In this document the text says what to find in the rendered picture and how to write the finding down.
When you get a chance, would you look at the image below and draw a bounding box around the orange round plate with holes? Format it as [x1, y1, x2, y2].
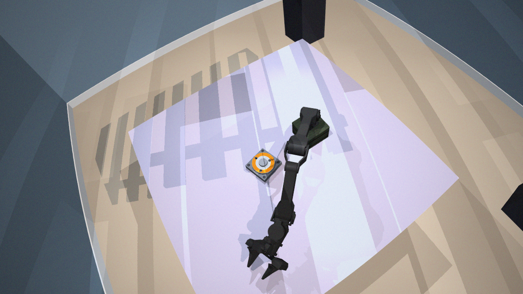
[252, 153, 275, 174]

